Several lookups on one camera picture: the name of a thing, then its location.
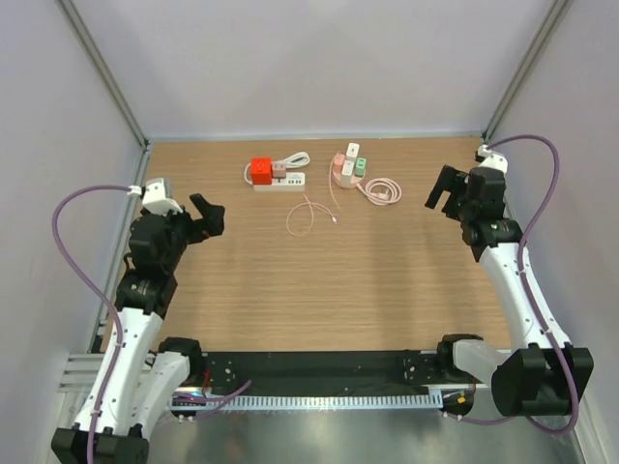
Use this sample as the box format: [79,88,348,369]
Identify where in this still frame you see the pink small charger plug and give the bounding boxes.
[271,161,287,179]

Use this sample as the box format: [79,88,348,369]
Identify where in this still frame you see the pink round power socket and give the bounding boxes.
[331,166,365,189]

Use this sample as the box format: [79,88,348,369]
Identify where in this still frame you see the pink charger with cable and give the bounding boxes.
[333,152,346,166]

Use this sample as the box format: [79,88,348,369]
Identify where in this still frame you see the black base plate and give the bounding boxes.
[184,350,478,397]

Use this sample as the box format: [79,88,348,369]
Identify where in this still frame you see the white power strip cord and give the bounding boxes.
[270,151,311,171]

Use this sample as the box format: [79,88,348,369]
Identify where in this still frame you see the left aluminium frame post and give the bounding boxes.
[55,0,148,150]

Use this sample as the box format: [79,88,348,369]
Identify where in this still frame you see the pink coiled socket cord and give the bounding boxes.
[358,177,403,206]

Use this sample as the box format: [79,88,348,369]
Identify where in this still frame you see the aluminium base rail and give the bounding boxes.
[58,353,104,393]

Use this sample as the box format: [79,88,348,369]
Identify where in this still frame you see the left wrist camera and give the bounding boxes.
[141,178,183,216]

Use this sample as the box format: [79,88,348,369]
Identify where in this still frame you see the right aluminium frame post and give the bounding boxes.
[482,0,573,142]

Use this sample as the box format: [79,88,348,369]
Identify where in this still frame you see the white power strip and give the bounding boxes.
[244,164,306,192]

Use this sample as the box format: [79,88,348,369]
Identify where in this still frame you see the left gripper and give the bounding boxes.
[154,194,222,273]

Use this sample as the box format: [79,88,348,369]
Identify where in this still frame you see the aluminium frame post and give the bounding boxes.
[55,0,148,150]
[482,0,573,142]

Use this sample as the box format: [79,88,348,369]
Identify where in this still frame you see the tall white charger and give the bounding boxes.
[345,142,360,160]

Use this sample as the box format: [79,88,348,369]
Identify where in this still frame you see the white honor charger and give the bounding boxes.
[340,159,355,178]

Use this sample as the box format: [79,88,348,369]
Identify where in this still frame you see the white slotted cable duct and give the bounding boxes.
[168,393,444,412]

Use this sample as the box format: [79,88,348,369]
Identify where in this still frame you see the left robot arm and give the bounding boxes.
[51,193,225,463]

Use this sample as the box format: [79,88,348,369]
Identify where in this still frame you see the red cube socket adapter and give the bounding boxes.
[250,157,273,186]

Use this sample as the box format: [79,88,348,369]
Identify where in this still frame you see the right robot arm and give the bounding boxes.
[426,165,594,418]

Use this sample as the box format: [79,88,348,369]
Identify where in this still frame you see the green dual usb charger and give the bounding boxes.
[354,158,367,177]

